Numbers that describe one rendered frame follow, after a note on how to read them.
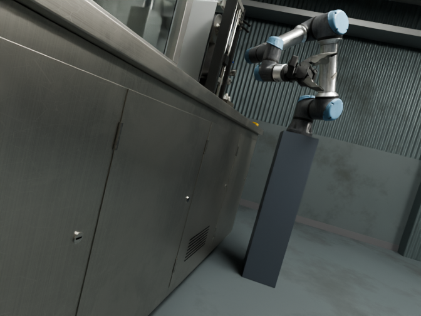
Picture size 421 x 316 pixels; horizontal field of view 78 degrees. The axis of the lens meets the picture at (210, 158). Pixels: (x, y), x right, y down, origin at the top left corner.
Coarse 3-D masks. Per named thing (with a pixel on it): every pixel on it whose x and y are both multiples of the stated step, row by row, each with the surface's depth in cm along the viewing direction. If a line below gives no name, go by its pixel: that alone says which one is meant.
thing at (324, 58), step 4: (332, 52) 99; (316, 56) 102; (320, 56) 101; (324, 56) 100; (328, 56) 99; (312, 60) 103; (316, 60) 101; (320, 60) 101; (324, 60) 102; (328, 60) 103; (316, 64) 102; (324, 64) 105
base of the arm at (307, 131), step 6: (294, 120) 152; (300, 120) 150; (306, 120) 149; (312, 120) 151; (288, 126) 156; (294, 126) 152; (300, 126) 149; (306, 126) 149; (294, 132) 149; (300, 132) 148; (306, 132) 148; (312, 132) 152
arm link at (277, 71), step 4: (280, 64) 113; (284, 64) 111; (276, 68) 112; (280, 68) 111; (276, 72) 112; (280, 72) 111; (276, 76) 112; (280, 76) 111; (276, 80) 114; (280, 80) 113
